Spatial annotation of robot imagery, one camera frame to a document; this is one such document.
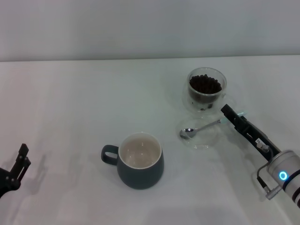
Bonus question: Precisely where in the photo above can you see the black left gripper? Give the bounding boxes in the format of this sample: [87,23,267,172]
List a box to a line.
[0,143,32,199]

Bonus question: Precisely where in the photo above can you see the coffee beans in glass cup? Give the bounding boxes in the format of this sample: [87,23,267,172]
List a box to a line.
[189,74,222,94]

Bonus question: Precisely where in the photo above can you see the double-walled glass cup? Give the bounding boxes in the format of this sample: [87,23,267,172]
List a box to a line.
[182,67,234,115]

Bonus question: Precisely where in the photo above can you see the dark blue-grey ceramic mug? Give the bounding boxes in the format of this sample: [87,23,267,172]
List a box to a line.
[101,132,165,190]

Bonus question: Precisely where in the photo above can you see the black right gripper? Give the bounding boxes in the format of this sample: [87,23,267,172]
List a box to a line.
[221,104,282,163]

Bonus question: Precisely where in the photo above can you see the right arm cable with plug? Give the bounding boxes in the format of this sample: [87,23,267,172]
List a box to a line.
[256,163,283,200]

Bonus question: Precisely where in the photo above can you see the steel spoon with blue handle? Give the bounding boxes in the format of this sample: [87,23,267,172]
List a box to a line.
[179,112,247,139]

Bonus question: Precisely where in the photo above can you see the clear glass dish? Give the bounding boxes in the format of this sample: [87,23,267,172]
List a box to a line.
[176,116,219,150]

